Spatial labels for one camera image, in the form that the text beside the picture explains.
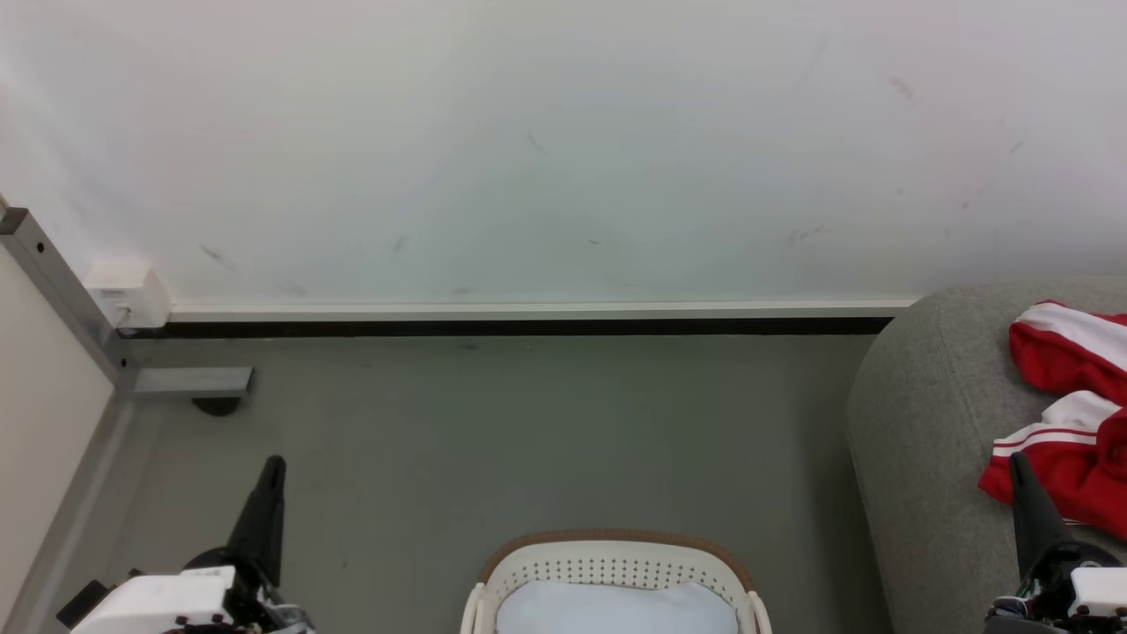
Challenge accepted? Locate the white and black baseboard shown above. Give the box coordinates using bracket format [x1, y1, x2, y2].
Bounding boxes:
[119, 299, 921, 341]

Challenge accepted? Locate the grey metal foot bracket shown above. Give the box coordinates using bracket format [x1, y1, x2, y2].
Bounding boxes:
[132, 366, 256, 398]

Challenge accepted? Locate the red and white jacket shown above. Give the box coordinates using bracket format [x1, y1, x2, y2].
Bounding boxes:
[977, 299, 1127, 540]

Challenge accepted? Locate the white cloth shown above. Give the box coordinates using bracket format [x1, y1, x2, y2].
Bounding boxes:
[495, 579, 740, 634]

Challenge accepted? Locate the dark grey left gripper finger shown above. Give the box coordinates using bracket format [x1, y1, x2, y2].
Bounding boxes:
[226, 454, 288, 587]

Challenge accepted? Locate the white laundry basket brown rim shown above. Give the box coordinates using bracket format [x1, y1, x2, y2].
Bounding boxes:
[460, 530, 774, 634]

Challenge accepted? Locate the white wall socket box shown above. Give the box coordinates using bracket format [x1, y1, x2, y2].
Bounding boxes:
[86, 259, 173, 331]

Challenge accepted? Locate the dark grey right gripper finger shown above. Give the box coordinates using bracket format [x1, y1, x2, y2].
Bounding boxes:
[1009, 451, 1073, 584]

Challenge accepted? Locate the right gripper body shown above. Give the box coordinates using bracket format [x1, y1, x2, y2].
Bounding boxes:
[983, 541, 1127, 634]

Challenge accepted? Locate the grey metal partition frame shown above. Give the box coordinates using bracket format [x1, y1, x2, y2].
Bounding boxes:
[0, 207, 140, 634]

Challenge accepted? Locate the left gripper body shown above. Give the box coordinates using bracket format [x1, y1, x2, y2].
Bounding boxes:
[57, 546, 314, 634]

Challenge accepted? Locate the beige partition panel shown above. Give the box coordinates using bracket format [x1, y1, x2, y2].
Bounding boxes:
[0, 247, 117, 608]

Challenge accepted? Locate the grey fabric sofa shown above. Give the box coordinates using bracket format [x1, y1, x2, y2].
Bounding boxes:
[845, 280, 1127, 634]

